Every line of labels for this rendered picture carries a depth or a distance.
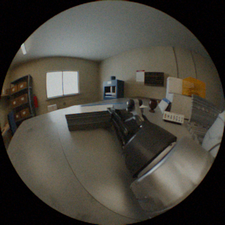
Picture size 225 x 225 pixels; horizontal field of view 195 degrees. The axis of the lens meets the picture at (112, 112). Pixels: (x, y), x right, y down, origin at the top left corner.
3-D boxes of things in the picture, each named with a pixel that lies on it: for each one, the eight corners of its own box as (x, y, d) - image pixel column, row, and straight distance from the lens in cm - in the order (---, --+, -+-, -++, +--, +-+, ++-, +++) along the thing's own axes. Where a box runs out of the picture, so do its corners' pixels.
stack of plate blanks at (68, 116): (68, 131, 34) (64, 113, 31) (74, 119, 45) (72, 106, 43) (142, 121, 41) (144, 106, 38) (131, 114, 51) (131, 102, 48)
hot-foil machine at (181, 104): (168, 115, 65) (173, 70, 66) (163, 106, 103) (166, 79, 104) (215, 128, 111) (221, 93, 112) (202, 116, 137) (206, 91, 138)
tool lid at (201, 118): (193, 93, 53) (191, 94, 54) (188, 124, 52) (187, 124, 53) (221, 108, 85) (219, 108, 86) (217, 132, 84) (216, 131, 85)
